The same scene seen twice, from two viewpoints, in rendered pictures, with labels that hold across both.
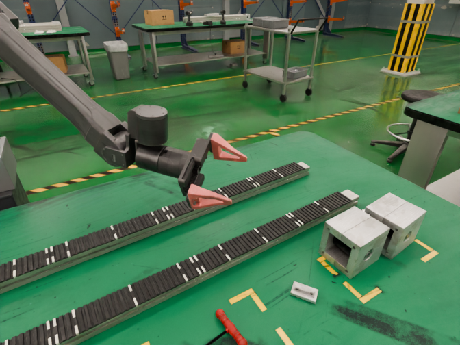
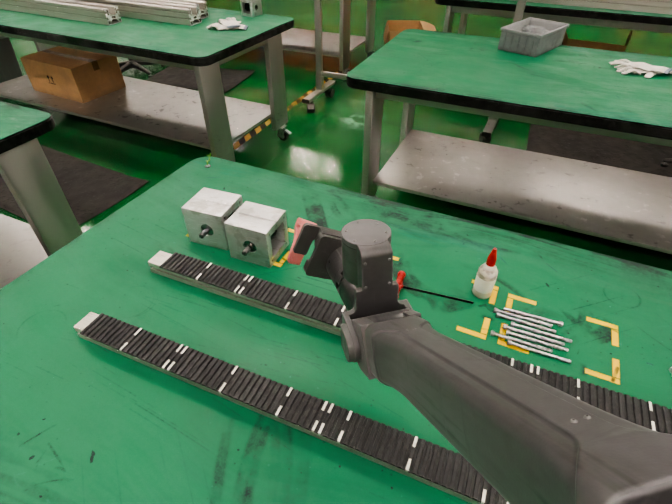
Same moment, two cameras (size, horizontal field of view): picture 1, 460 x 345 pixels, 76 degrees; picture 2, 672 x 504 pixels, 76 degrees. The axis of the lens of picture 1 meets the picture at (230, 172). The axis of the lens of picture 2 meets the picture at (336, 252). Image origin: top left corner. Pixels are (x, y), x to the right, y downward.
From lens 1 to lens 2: 0.89 m
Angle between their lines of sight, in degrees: 92
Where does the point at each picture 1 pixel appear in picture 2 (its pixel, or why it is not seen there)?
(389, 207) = (210, 204)
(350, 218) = (247, 221)
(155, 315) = not seen: hidden behind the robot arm
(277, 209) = (213, 322)
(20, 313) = not seen: hidden behind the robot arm
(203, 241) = (326, 362)
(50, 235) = not seen: outside the picture
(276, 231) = (276, 289)
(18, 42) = (547, 395)
